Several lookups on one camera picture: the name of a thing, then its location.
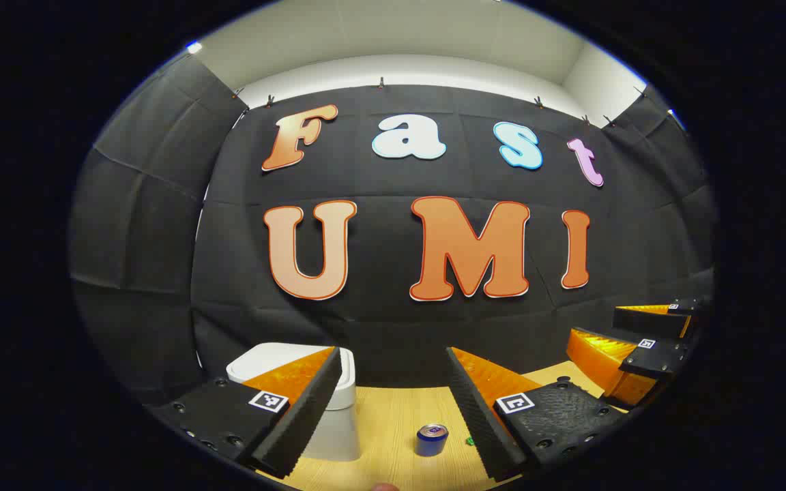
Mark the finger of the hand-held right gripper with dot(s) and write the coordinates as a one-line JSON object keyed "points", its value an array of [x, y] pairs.
{"points": [[649, 322], [659, 358]]}

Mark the black backdrop cloth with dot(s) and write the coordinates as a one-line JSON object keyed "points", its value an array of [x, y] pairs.
{"points": [[393, 184]]}

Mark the white desktop garbage bin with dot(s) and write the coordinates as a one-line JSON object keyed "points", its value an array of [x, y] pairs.
{"points": [[263, 358]]}

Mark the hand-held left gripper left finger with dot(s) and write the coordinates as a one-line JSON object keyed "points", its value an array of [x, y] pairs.
{"points": [[308, 409]]}

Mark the row of backdrop clips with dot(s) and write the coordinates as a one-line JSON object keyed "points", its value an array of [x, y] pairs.
{"points": [[381, 82]]}

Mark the blue pop can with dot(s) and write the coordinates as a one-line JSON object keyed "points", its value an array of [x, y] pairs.
{"points": [[431, 442]]}

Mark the wooden desktop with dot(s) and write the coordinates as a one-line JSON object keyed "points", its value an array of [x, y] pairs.
{"points": [[386, 423]]}

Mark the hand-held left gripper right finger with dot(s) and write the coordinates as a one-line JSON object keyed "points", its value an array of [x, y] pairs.
{"points": [[478, 409]]}

